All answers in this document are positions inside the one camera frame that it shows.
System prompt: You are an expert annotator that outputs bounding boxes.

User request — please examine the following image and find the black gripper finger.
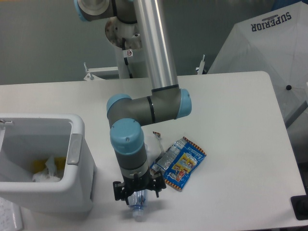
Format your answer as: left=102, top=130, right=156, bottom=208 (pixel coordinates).
left=147, top=171, right=167, bottom=198
left=113, top=181, right=129, bottom=205

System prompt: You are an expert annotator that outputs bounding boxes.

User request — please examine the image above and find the white left mounting bracket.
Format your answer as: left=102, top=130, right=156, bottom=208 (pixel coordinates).
left=83, top=62, right=119, bottom=81

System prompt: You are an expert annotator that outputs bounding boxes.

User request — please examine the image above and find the black device at table edge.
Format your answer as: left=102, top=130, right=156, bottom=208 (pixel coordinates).
left=291, top=195, right=308, bottom=220

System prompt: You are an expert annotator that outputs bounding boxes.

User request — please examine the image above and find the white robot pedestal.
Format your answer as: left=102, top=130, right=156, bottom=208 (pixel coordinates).
left=105, top=17, right=148, bottom=79

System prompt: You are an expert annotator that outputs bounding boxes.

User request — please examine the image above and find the white plastic trash can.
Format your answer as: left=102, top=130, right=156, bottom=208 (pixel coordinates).
left=0, top=113, right=96, bottom=213

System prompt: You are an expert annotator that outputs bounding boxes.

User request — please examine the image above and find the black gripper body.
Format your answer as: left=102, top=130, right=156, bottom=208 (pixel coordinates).
left=123, top=171, right=152, bottom=191

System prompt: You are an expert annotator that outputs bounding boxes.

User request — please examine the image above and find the white umbrella with lettering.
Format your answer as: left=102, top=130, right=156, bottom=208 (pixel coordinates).
left=208, top=1, right=308, bottom=118

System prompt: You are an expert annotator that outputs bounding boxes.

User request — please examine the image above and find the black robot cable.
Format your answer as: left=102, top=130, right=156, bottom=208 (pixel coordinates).
left=122, top=37, right=133, bottom=79

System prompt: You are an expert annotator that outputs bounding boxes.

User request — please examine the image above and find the white mounting bracket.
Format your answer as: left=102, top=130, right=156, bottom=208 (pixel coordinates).
left=83, top=62, right=119, bottom=81
left=195, top=54, right=207, bottom=75

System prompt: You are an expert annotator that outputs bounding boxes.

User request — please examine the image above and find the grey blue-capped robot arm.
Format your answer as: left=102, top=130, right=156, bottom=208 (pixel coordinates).
left=74, top=0, right=192, bottom=201

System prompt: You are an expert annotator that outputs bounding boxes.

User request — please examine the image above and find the yellow wrapper in bin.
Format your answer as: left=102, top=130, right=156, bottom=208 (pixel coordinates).
left=33, top=157, right=66, bottom=173

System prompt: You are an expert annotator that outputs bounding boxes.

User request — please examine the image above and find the white right mounting bracket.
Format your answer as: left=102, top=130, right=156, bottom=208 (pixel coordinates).
left=195, top=54, right=207, bottom=75

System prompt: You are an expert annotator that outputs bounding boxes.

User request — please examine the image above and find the clear crushed plastic bottle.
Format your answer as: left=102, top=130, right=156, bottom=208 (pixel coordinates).
left=128, top=190, right=147, bottom=218

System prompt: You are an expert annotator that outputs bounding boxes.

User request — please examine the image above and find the blue snack wrapper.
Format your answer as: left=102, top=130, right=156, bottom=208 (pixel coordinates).
left=150, top=137, right=206, bottom=192

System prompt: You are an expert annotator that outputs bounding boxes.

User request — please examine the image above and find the white crumpled tissue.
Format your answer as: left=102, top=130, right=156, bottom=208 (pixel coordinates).
left=32, top=156, right=61, bottom=182

